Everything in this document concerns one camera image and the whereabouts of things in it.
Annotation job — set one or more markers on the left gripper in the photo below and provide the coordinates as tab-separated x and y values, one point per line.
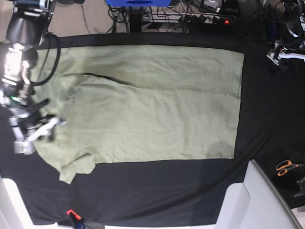
276	55

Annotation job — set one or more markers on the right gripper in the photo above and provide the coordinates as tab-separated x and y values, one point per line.
29	124

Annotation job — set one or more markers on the light green T-shirt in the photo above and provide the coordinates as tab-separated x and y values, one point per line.
141	103

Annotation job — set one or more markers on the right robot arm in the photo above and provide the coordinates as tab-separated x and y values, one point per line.
27	29

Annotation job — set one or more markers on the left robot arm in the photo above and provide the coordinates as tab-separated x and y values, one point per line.
287	33

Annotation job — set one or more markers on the black table cloth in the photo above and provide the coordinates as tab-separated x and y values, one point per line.
175	193

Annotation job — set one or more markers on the white power strip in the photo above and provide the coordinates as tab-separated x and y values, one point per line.
207	18

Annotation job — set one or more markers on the red black clamp bottom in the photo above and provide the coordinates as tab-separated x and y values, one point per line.
76	220

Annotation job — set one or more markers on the blue plastic box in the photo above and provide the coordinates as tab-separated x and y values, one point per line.
139	3

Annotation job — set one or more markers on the orange handled scissors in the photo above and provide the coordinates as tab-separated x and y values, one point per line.
285	166

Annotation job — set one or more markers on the white table frame left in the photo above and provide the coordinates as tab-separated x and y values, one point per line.
13	213

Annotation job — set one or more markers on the white table frame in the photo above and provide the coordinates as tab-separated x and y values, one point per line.
13	213
255	204

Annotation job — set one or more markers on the black metal stand post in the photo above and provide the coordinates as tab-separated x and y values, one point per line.
135	18

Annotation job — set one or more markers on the white table frame right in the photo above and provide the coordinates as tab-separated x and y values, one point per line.
255	204

